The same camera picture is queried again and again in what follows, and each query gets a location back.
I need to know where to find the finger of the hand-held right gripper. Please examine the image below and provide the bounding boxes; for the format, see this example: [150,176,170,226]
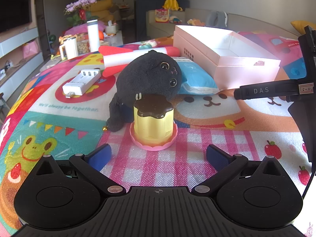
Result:
[288,96,316,172]
[297,25,316,97]

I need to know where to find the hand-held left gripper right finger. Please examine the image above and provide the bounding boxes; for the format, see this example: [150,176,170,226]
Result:
[192,144,285,196]

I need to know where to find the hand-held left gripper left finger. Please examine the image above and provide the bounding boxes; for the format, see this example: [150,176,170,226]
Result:
[32,143,126,196]

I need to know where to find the yellow pudding toy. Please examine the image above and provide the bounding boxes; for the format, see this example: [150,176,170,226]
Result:
[130,94,179,151]

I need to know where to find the pink cardboard box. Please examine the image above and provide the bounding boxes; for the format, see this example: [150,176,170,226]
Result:
[173,25,281,90]

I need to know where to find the white battery charger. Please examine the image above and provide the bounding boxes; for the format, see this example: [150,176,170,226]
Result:
[62,69,102,98]

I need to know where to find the blue wet wipes pack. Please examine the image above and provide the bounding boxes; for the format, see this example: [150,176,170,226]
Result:
[170,56,219,95]

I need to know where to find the black plush cat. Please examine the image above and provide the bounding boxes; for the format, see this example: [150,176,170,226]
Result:
[107,50,183,132]

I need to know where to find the red and white foam rocket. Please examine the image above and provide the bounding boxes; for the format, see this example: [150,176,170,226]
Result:
[99,45,181,77]

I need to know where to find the yellow cushion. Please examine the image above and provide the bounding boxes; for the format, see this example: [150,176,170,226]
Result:
[291,20,316,35]

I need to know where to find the colourful printed play mat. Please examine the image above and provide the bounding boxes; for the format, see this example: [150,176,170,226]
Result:
[0,31,316,237]

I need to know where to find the grey neck pillow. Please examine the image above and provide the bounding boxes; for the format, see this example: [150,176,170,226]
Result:
[205,11,229,27]

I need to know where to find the white lidded mug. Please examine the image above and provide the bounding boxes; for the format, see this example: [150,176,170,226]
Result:
[59,37,79,60]

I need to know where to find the clear jar of nuts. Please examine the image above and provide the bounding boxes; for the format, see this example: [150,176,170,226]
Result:
[75,33,90,53]

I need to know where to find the orange plush toy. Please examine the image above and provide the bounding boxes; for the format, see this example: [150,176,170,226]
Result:
[187,18,205,27]

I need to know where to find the white thermos bottle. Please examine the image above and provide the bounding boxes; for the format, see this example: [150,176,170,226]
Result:
[87,19,100,52]

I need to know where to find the pink gift bag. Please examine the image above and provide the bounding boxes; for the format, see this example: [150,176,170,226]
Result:
[23,41,40,58]

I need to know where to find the white tissue box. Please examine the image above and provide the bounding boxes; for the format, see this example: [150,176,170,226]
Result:
[105,21,119,34]

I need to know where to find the beige sofa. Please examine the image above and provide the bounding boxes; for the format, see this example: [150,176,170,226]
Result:
[146,8,307,39]

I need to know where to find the white television cabinet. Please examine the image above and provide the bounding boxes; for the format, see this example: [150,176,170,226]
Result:
[0,27,45,109]

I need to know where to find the yellow backpack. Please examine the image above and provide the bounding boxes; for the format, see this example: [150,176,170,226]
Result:
[162,0,183,11]

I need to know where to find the dark blue cabinet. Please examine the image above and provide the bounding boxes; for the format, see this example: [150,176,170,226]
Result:
[134,0,190,46]

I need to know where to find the pink toy bag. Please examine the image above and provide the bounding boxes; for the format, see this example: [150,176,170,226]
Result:
[155,8,170,23]

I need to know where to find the yellow beanbag chair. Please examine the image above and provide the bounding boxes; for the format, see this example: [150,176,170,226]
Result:
[85,0,116,21]

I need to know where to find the purple flower bouquet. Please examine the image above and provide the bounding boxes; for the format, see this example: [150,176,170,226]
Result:
[64,0,97,26]

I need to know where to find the black television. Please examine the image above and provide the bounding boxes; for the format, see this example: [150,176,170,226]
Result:
[0,0,32,33]

